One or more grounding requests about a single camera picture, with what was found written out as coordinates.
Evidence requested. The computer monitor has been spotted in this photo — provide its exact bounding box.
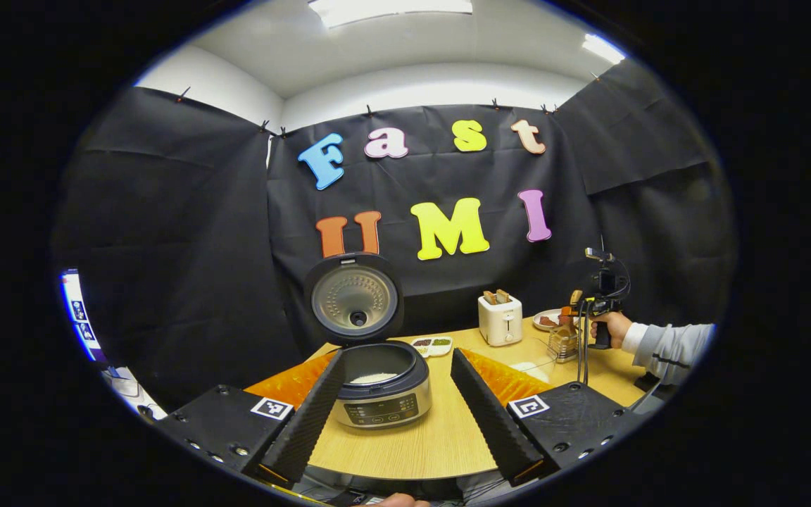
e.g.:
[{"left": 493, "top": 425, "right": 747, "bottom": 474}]
[{"left": 61, "top": 270, "right": 107, "bottom": 362}]

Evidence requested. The clear chopstick holder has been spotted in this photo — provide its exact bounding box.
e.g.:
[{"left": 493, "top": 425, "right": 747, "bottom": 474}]
[{"left": 548, "top": 325, "right": 582, "bottom": 363}]

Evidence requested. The white toaster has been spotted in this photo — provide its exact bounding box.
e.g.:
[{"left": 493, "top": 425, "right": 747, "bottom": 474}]
[{"left": 478, "top": 294, "right": 524, "bottom": 346}]

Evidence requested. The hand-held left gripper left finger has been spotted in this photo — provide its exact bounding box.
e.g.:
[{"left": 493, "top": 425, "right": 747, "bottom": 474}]
[{"left": 156, "top": 350, "right": 346, "bottom": 487}]

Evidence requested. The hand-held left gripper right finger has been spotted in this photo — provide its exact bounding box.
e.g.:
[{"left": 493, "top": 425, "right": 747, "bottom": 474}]
[{"left": 450, "top": 347, "right": 649, "bottom": 488}]

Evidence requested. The clear plastic rice container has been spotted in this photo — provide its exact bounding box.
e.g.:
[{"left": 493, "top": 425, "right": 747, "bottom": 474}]
[{"left": 501, "top": 337, "right": 559, "bottom": 386}]

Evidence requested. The white divided condiment dish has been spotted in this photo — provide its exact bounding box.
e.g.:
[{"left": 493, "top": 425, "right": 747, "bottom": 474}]
[{"left": 410, "top": 336, "right": 453, "bottom": 358}]

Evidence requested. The long ceiling light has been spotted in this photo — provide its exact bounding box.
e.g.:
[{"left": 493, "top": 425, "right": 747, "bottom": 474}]
[{"left": 308, "top": 0, "right": 473, "bottom": 27}]

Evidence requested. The wooden spoon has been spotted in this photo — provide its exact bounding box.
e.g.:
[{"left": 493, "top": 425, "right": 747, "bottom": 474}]
[{"left": 562, "top": 289, "right": 584, "bottom": 346}]

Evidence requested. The black cable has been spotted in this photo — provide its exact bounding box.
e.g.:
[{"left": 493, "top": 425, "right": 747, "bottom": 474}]
[{"left": 577, "top": 299, "right": 589, "bottom": 387}]

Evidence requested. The white side desk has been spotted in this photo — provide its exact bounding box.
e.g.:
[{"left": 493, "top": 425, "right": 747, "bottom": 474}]
[{"left": 104, "top": 366, "right": 167, "bottom": 418}]

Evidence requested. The white round plate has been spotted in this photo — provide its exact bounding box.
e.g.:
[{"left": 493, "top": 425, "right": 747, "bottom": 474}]
[{"left": 532, "top": 308, "right": 568, "bottom": 332}]

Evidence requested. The black backdrop cloth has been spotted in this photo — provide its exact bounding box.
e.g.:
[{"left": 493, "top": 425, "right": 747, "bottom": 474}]
[{"left": 50, "top": 60, "right": 737, "bottom": 413}]

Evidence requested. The silver black rice cooker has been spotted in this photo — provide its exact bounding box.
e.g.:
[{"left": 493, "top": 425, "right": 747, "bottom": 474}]
[{"left": 305, "top": 252, "right": 433, "bottom": 430}]

